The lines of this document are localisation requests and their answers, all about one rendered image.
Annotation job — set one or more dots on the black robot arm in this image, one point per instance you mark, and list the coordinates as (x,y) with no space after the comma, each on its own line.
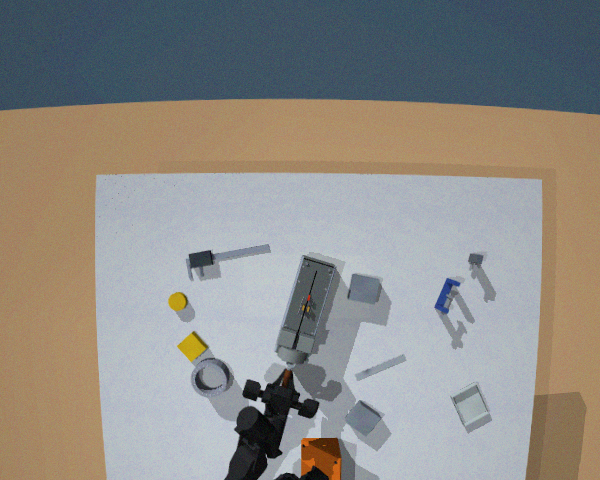
(259,437)

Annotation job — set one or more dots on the yellow block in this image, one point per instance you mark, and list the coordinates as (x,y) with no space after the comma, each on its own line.
(192,346)

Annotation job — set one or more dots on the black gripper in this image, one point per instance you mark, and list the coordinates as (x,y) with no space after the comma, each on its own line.
(252,390)

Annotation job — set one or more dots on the blue c-clamp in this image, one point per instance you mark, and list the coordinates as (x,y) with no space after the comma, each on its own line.
(444,299)

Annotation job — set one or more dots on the grey hollow cylinder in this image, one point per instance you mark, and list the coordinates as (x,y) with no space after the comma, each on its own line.
(204,390)

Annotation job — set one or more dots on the yellow short cylinder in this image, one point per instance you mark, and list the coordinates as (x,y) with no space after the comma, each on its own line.
(177,301)

